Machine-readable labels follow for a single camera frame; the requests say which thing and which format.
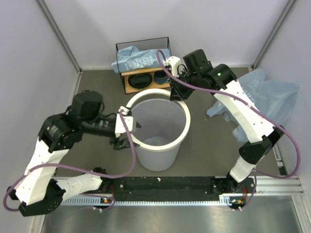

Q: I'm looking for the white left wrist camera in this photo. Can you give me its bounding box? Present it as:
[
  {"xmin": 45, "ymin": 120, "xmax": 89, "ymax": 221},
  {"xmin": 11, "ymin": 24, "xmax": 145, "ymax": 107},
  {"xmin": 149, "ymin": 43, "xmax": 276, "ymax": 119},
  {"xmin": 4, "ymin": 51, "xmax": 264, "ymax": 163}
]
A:
[{"xmin": 115, "ymin": 106, "xmax": 137, "ymax": 137}]

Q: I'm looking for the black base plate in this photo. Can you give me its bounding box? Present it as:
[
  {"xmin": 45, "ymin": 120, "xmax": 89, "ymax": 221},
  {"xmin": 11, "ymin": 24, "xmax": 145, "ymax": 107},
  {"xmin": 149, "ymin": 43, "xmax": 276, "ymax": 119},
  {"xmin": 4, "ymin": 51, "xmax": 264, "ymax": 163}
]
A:
[{"xmin": 87, "ymin": 176, "xmax": 255, "ymax": 201}]

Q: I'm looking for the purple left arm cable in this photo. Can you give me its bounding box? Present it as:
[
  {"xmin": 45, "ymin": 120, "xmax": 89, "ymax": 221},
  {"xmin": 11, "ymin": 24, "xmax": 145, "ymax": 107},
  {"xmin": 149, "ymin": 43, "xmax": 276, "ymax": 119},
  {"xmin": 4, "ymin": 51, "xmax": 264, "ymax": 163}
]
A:
[{"xmin": 2, "ymin": 114, "xmax": 137, "ymax": 212}]

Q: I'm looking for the slotted grey cable duct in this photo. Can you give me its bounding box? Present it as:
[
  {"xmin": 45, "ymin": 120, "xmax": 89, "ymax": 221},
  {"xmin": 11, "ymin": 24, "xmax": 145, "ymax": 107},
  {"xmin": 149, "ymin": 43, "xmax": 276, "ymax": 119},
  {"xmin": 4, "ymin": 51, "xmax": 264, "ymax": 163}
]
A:
[{"xmin": 61, "ymin": 195, "xmax": 242, "ymax": 207}]

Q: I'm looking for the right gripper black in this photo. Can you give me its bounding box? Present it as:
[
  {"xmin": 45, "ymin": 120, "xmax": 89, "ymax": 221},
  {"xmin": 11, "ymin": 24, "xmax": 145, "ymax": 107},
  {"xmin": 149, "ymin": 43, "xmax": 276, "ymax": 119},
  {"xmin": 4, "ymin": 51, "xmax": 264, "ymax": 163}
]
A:
[{"xmin": 168, "ymin": 70, "xmax": 200, "ymax": 101}]

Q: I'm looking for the black wire wooden shelf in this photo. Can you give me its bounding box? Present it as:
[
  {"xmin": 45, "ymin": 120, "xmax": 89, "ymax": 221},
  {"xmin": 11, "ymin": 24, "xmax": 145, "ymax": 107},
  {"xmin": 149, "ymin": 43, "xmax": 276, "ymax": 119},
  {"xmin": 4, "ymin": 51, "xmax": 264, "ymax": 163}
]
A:
[{"xmin": 115, "ymin": 36, "xmax": 172, "ymax": 94}]

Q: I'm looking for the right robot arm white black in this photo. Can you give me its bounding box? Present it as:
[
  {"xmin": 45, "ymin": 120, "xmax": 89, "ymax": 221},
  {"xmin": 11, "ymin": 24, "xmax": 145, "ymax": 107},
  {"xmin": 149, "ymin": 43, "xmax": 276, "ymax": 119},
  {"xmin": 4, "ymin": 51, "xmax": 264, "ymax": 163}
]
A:
[{"xmin": 163, "ymin": 49, "xmax": 284, "ymax": 192}]

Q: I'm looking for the light blue trash bag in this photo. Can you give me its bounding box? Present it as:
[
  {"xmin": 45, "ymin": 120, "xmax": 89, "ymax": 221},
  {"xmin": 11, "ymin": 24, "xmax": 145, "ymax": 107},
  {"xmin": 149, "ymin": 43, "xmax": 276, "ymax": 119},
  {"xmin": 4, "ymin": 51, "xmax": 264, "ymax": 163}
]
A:
[
  {"xmin": 207, "ymin": 69, "xmax": 299, "ymax": 143},
  {"xmin": 111, "ymin": 46, "xmax": 160, "ymax": 73}
]

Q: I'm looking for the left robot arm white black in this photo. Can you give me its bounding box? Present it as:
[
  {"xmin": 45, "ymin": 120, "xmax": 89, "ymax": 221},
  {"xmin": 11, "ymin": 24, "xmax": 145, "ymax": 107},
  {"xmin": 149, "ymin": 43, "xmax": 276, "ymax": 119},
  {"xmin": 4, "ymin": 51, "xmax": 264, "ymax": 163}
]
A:
[{"xmin": 6, "ymin": 90, "xmax": 140, "ymax": 216}]

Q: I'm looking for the black plate green rim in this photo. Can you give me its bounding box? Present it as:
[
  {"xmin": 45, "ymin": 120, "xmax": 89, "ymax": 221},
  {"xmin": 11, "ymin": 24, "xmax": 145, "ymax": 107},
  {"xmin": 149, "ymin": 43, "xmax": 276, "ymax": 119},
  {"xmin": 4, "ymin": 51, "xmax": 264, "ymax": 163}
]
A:
[{"xmin": 128, "ymin": 73, "xmax": 153, "ymax": 90}]

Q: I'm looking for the dark blue mug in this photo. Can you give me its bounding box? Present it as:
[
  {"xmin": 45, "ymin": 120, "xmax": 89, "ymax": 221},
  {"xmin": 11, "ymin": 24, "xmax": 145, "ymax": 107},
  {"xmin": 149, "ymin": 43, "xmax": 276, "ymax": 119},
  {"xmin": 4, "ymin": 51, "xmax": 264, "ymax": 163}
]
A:
[{"xmin": 154, "ymin": 70, "xmax": 168, "ymax": 84}]

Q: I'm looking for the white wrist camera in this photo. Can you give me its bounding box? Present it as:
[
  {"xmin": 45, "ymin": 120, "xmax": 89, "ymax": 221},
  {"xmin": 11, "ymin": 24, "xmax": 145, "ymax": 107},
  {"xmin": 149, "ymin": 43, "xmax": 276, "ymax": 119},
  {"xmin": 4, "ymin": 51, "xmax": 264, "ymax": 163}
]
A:
[
  {"xmin": 163, "ymin": 56, "xmax": 182, "ymax": 78},
  {"xmin": 115, "ymin": 106, "xmax": 137, "ymax": 137}
]

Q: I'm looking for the white grey trash bin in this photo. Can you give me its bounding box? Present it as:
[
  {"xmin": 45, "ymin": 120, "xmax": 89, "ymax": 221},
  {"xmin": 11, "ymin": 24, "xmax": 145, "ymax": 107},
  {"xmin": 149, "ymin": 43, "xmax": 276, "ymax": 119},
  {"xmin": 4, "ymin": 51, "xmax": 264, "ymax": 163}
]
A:
[{"xmin": 126, "ymin": 89, "xmax": 191, "ymax": 171}]

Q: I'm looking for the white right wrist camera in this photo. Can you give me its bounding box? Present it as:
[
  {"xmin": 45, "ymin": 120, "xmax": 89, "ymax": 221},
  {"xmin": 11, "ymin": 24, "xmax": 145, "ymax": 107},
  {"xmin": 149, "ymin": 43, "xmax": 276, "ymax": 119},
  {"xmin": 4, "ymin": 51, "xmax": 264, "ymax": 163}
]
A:
[{"xmin": 163, "ymin": 56, "xmax": 182, "ymax": 78}]

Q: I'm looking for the white trash bin rim ring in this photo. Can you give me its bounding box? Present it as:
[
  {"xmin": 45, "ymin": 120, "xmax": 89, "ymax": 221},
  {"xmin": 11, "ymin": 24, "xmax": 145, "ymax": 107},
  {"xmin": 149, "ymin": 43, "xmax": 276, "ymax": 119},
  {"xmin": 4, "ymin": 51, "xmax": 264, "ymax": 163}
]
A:
[{"xmin": 125, "ymin": 89, "xmax": 191, "ymax": 151}]

